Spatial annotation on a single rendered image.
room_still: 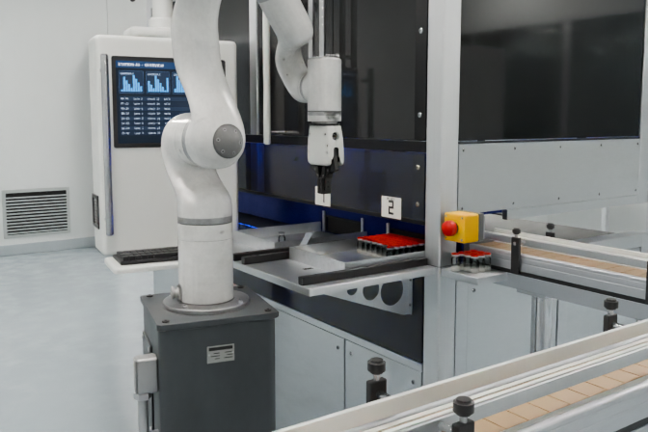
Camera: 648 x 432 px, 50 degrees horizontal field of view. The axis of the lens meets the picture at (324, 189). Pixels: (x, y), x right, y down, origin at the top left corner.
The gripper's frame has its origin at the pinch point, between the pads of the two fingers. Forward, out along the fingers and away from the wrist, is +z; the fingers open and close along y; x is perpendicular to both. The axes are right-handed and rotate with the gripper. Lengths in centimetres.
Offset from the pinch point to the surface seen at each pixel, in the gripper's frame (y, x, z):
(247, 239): 44.2, -1.9, 20.4
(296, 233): 53, -26, 22
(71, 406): 164, 22, 110
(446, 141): -12.5, -29.9, -10.8
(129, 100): 91, 18, -23
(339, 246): 19.6, -19.1, 20.5
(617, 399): -95, 22, 17
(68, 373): 205, 13, 110
